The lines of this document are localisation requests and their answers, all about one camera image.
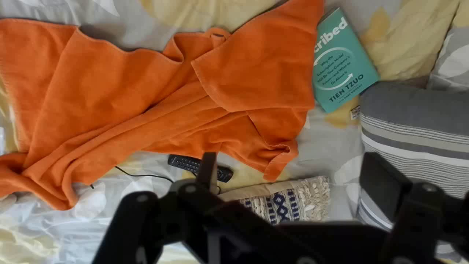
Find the beige blue patterned pillow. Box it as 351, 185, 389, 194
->
220, 176, 330, 225

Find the grey yellow leaf duvet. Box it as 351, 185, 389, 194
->
0, 0, 464, 264

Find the thin black charging cable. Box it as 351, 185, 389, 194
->
113, 165, 176, 187

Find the teal paperback book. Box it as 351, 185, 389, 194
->
313, 8, 380, 113

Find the grey striped pillow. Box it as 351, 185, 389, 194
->
357, 81, 469, 261

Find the black remote control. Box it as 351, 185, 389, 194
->
168, 154, 235, 184

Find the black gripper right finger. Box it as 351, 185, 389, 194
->
358, 153, 469, 264

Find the orange towel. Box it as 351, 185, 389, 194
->
0, 0, 324, 210

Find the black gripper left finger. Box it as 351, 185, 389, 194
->
93, 153, 294, 264

